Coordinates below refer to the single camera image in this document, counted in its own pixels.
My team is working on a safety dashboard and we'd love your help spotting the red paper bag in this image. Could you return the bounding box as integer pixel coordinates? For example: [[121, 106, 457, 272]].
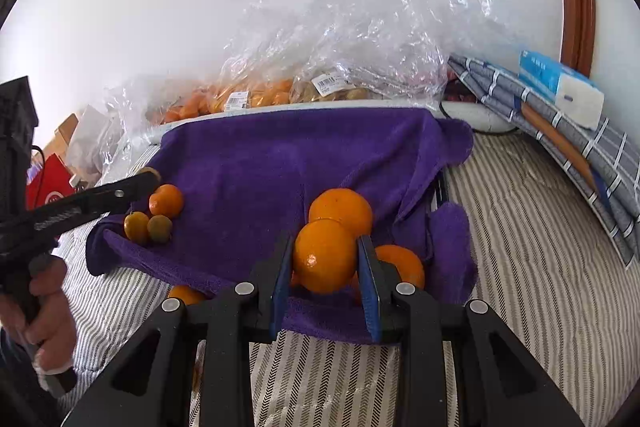
[[25, 154, 81, 210]]

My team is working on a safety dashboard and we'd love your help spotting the blue white tissue pack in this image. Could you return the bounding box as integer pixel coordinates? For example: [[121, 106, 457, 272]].
[[517, 50, 606, 130]]

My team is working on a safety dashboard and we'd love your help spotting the empty clear plastic bag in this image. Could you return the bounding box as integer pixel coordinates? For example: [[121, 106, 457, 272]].
[[100, 77, 166, 178]]

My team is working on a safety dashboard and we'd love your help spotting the cardboard box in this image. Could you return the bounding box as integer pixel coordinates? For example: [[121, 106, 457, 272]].
[[42, 114, 81, 158]]

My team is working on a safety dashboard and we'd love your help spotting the clear bag of brown fruit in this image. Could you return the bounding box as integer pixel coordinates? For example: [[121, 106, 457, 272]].
[[290, 0, 448, 105]]

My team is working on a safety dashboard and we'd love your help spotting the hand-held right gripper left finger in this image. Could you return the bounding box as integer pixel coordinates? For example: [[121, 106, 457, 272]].
[[62, 232, 297, 427]]

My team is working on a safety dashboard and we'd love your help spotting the clear bag of oranges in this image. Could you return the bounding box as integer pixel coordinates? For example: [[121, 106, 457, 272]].
[[147, 22, 311, 125]]

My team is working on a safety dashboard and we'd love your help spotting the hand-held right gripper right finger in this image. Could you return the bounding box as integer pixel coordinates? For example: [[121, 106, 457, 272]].
[[356, 234, 586, 427]]

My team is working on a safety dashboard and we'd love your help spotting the purple towel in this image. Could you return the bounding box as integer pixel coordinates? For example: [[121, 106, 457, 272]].
[[86, 107, 478, 345]]

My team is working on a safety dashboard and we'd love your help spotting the person's left hand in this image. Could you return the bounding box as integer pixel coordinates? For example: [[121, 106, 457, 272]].
[[0, 254, 78, 375]]

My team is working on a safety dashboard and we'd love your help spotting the white plastic bag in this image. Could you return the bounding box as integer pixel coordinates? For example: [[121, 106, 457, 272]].
[[67, 104, 116, 180]]

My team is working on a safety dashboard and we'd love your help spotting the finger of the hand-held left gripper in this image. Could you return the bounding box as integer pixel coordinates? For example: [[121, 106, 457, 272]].
[[32, 172, 161, 238]]

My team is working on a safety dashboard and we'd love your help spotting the white round device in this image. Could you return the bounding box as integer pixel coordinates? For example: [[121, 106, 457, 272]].
[[440, 99, 516, 135]]

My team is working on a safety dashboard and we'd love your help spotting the blue checked folded cloth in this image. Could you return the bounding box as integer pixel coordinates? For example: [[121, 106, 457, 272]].
[[447, 54, 640, 268]]

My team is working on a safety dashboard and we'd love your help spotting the greenish small mandarin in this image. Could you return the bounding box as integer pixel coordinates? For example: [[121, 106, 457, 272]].
[[147, 215, 174, 244]]

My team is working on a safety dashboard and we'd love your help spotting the striped grey tablecloth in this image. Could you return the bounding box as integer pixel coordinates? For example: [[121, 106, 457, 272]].
[[50, 127, 640, 427]]

